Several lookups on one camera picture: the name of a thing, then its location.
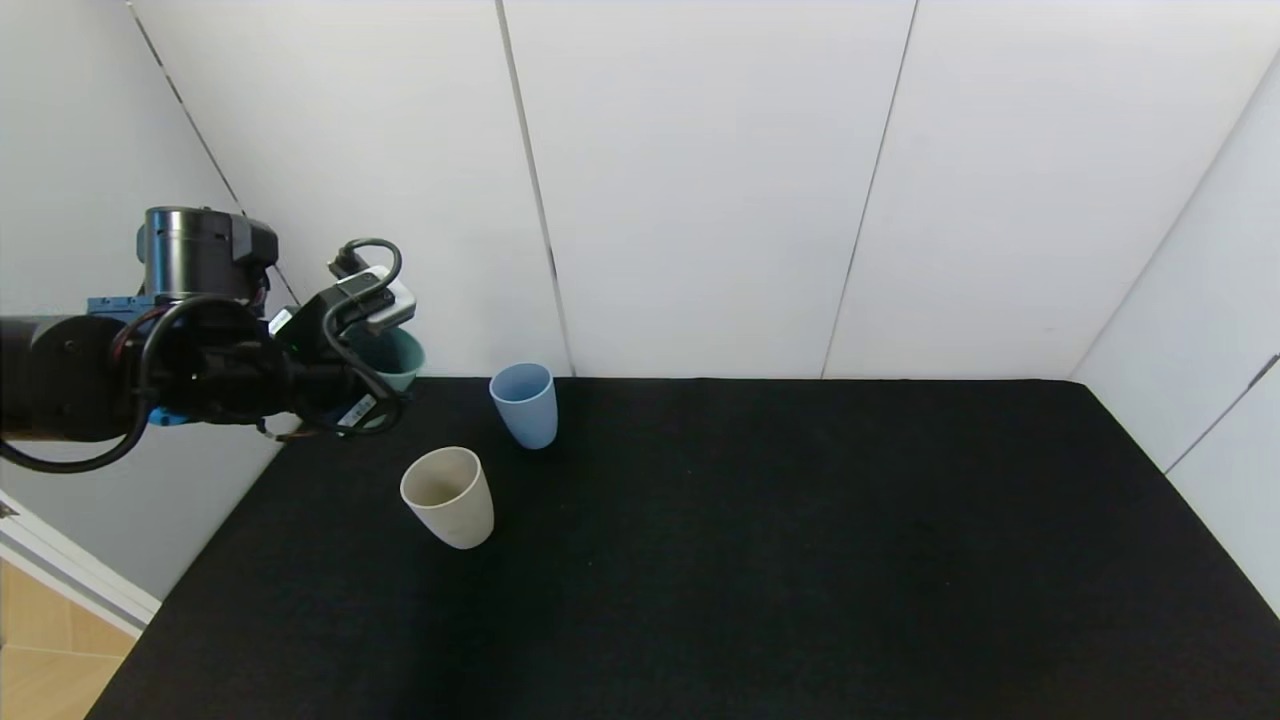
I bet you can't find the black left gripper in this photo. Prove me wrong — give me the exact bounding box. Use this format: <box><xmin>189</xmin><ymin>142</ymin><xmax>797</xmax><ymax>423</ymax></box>
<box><xmin>292</xmin><ymin>361</ymin><xmax>416</xmax><ymax>436</ymax></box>

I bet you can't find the beige plastic cup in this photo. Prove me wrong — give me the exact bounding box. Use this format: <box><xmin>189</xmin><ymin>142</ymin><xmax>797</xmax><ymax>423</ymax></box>
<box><xmin>400</xmin><ymin>446</ymin><xmax>495</xmax><ymax>550</ymax></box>

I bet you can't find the light blue plastic cup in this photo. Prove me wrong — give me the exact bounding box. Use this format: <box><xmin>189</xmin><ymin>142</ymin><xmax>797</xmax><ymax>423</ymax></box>
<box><xmin>489</xmin><ymin>362</ymin><xmax>558</xmax><ymax>450</ymax></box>

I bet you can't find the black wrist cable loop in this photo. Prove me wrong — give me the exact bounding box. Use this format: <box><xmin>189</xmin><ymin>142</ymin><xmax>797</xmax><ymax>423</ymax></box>
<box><xmin>0</xmin><ymin>295</ymin><xmax>266</xmax><ymax>474</ymax></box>

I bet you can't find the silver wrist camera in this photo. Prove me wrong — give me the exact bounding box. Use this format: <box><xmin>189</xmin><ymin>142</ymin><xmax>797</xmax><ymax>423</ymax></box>
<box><xmin>335</xmin><ymin>265</ymin><xmax>417</xmax><ymax>337</ymax></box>

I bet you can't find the white partition base rail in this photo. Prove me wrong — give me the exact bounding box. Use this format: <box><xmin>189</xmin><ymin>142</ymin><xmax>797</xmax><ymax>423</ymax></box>
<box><xmin>0</xmin><ymin>488</ymin><xmax>164</xmax><ymax>636</ymax></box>

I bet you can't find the teal plastic cup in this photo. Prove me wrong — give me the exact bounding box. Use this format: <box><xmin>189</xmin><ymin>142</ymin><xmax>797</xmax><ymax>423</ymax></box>
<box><xmin>340</xmin><ymin>328</ymin><xmax>427</xmax><ymax>396</ymax></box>

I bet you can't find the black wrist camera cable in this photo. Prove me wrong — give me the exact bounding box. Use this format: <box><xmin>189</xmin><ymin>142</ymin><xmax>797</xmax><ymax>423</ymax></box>
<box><xmin>322</xmin><ymin>238</ymin><xmax>411</xmax><ymax>441</ymax></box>

